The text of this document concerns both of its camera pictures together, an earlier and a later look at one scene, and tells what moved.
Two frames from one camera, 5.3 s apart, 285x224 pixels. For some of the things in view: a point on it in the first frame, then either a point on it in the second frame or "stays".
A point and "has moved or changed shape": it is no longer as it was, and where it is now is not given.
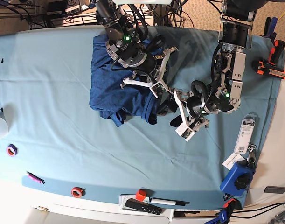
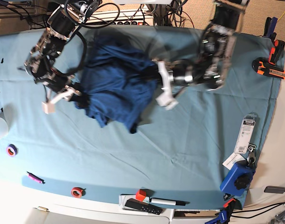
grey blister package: x=246 y=133 stays
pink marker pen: x=33 y=177 stays
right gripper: x=190 y=126 to x=165 y=99
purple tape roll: x=11 y=150 stays
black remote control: x=135 y=204 stays
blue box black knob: x=239 y=179 stays
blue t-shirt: x=128 y=101 has moved or changed shape
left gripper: x=158 y=87 to x=49 y=106
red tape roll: x=78 y=192 stays
